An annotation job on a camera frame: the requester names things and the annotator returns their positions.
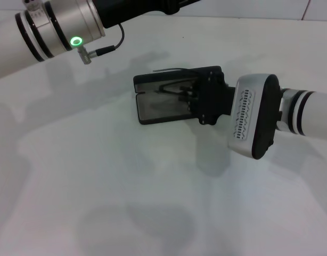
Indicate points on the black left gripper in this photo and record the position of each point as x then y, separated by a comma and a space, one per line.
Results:
131, 10

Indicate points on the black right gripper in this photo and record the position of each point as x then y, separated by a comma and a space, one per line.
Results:
216, 98

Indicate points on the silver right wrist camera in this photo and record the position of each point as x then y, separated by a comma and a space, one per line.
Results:
248, 117

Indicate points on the black glasses case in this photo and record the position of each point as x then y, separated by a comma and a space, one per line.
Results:
158, 109

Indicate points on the black glasses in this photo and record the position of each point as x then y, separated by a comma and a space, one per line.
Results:
161, 88

